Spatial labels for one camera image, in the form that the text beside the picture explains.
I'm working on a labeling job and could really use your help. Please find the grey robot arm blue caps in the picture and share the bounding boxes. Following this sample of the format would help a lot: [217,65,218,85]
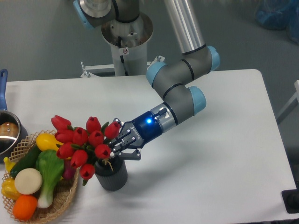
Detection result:
[73,0,220,160]

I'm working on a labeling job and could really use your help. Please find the green bok choy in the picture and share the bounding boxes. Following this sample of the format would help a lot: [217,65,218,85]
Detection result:
[36,149,64,209]

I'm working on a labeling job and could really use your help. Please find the white furniture frame right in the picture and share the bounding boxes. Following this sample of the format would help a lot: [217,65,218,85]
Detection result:
[276,80,299,125]

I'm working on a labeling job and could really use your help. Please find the round beige bun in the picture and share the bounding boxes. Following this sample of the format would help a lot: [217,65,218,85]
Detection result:
[14,168,43,195]

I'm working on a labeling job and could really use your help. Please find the white metal base frame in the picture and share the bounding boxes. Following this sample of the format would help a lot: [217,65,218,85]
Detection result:
[80,55,165,78]

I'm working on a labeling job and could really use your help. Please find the dark grey ribbed vase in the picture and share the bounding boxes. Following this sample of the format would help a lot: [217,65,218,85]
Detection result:
[95,157,128,191]

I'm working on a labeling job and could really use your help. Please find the yellow squash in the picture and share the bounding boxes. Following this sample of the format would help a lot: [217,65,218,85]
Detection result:
[36,133,63,151]

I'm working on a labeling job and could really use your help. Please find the green cucumber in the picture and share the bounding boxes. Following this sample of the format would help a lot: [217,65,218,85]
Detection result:
[10,145,42,178]

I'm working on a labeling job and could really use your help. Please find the orange fruit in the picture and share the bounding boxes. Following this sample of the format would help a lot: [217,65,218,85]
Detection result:
[13,195,37,221]

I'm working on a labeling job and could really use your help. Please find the yellow bell pepper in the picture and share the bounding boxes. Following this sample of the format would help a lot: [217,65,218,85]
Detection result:
[1,177,21,200]

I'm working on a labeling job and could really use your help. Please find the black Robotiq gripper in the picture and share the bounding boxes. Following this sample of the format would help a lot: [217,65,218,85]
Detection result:
[109,112,163,161]

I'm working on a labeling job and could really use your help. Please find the blue plastic bag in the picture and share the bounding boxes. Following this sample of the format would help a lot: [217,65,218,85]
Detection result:
[255,0,299,44]

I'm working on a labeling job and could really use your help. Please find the purple red radish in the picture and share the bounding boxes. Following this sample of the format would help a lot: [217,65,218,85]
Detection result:
[62,160,76,180]

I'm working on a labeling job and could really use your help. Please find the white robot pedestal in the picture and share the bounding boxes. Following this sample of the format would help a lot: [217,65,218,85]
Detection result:
[101,12,153,76]

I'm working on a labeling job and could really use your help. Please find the red tulip bouquet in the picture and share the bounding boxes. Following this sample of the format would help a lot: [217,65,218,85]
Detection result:
[51,115,121,186]

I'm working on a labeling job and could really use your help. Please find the woven wicker basket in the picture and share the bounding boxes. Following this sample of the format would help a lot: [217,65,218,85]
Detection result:
[0,130,79,224]

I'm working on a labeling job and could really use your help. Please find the black device at table edge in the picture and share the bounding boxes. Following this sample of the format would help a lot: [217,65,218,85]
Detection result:
[281,189,299,214]

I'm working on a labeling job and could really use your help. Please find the blue handled saucepan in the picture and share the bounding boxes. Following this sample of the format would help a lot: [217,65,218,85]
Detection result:
[0,69,28,164]

